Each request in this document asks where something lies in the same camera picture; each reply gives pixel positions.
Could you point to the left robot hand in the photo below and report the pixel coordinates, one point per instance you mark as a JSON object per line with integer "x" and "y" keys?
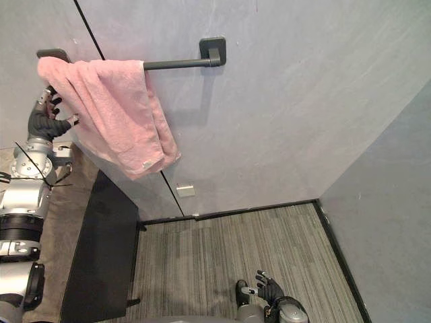
{"x": 43, "y": 124}

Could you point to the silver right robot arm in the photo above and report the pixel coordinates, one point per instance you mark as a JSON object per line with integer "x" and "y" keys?
{"x": 293, "y": 313}

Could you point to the black towel bar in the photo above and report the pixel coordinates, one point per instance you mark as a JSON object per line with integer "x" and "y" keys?
{"x": 175, "y": 64}

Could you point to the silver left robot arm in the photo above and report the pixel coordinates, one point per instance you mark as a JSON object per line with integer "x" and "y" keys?
{"x": 20, "y": 198}

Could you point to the pink towel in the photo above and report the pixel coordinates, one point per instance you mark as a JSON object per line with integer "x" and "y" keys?
{"x": 111, "y": 111}

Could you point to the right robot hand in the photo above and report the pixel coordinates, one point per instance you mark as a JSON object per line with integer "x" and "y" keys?
{"x": 269, "y": 291}

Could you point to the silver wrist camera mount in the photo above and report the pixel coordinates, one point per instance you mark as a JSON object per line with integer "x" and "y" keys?
{"x": 63, "y": 155}

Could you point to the dark right robot foot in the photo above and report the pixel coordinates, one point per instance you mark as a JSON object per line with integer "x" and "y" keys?
{"x": 239, "y": 297}

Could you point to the black baseboard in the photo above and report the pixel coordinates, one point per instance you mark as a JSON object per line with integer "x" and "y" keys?
{"x": 235, "y": 210}
{"x": 343, "y": 266}

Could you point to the black cabinet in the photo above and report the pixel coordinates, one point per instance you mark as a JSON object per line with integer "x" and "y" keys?
{"x": 101, "y": 252}

